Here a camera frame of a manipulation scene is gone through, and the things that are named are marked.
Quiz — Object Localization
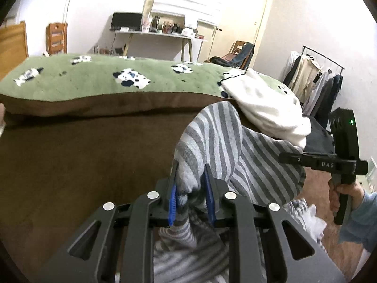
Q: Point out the blue jeans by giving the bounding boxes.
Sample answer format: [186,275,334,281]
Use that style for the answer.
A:
[236,43,255,70]

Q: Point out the brown bed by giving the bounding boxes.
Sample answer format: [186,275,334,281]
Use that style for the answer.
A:
[0,106,207,283]

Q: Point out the wooden chair with clothes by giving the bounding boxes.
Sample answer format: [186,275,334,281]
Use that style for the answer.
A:
[210,40,255,70]

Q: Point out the grey striped zip hoodie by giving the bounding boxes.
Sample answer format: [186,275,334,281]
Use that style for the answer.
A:
[152,101,320,283]

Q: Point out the beige hanging coat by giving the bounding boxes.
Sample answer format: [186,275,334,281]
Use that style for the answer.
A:
[290,54,322,104]

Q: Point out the black clothes rack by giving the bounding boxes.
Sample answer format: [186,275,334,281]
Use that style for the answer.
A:
[284,45,345,118]

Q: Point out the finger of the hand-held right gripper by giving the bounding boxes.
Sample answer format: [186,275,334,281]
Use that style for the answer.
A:
[278,151,320,167]

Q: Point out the black monitor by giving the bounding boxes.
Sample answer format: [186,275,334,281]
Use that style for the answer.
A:
[110,12,143,31]

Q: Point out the person's right hand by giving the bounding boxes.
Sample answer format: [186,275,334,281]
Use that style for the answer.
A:
[328,180,366,213]

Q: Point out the green cow-print pillow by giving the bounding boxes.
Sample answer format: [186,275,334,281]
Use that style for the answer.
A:
[0,54,302,127]

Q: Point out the cream door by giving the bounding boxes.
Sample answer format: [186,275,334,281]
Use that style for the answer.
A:
[196,0,276,64]

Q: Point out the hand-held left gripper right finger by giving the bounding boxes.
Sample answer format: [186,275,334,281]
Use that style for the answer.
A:
[205,163,346,283]

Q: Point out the white fleece garment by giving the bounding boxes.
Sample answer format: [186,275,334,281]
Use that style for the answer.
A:
[219,68,312,149]

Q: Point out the row of small bottles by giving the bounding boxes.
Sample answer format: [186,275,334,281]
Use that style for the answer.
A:
[150,16,184,34]

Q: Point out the small black wire rack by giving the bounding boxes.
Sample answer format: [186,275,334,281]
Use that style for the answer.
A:
[93,46,131,58]

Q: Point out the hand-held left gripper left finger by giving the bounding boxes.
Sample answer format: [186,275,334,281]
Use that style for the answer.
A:
[38,162,180,283]

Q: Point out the white desk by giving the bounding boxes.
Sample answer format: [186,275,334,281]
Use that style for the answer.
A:
[114,29,208,63]

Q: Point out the grey hanging garment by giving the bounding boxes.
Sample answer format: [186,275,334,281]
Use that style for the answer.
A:
[303,69,335,115]

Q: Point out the black garment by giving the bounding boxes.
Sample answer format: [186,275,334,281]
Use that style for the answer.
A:
[303,115,336,155]

